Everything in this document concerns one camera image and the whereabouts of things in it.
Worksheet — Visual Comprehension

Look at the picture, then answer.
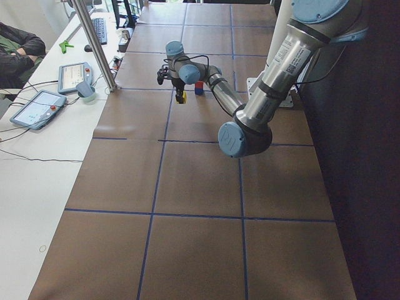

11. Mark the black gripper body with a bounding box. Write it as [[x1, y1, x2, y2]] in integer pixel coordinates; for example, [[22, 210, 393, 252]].
[[171, 78, 185, 93]]

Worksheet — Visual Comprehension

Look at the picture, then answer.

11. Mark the yellow wooden block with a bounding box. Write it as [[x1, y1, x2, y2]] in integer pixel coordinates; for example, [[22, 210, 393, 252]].
[[176, 91, 187, 104]]

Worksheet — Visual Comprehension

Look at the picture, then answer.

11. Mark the blue wooden block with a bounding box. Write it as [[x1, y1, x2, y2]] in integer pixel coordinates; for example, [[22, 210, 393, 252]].
[[194, 88, 203, 95]]

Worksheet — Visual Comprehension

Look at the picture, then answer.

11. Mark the red wooden block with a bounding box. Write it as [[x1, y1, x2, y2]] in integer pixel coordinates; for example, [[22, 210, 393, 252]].
[[194, 81, 204, 90]]

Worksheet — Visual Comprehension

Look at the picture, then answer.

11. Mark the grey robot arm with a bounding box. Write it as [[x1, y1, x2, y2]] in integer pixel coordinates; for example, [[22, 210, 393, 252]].
[[157, 1, 370, 158]]

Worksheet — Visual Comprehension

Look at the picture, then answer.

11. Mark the orange black connector box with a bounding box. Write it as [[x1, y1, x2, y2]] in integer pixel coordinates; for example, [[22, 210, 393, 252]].
[[112, 56, 123, 70]]

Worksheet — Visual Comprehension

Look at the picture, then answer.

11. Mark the silver metal cylinder weight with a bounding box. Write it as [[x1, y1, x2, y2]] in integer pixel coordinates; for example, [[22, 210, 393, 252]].
[[121, 29, 131, 40]]

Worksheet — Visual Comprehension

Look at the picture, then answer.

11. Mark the black computer mouse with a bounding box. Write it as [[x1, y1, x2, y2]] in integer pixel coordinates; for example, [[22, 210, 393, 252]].
[[84, 45, 93, 53]]

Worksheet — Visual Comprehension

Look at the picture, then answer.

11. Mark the black keyboard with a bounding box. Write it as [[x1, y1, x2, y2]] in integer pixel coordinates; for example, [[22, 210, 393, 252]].
[[91, 17, 108, 45]]

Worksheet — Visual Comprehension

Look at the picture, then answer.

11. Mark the far teach pendant tablet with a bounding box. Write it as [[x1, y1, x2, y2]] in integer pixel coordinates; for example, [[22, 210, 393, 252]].
[[57, 62, 93, 94]]

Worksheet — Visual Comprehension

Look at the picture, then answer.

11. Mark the teach pendant tablet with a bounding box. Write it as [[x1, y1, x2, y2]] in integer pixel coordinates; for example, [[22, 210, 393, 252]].
[[57, 62, 93, 94], [9, 90, 67, 131]]

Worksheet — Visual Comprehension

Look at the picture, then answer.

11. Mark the green plastic clamp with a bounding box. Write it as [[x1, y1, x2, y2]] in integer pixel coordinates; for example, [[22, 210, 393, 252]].
[[59, 40, 74, 54]]

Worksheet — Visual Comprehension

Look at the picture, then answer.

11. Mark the near teach pendant tablet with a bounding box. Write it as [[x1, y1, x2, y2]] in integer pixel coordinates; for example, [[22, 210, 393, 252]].
[[9, 90, 67, 131]]

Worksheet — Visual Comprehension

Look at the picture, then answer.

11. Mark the seated person dark jacket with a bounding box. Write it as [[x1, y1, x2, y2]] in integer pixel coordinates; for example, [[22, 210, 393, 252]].
[[1, 23, 46, 89]]

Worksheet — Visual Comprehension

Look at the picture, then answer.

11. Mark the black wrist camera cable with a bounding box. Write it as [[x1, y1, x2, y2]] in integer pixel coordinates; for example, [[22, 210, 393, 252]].
[[179, 54, 210, 71]]

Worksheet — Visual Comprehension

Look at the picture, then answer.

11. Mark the aluminium frame post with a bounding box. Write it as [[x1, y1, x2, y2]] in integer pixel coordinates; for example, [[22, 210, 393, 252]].
[[71, 0, 117, 93]]

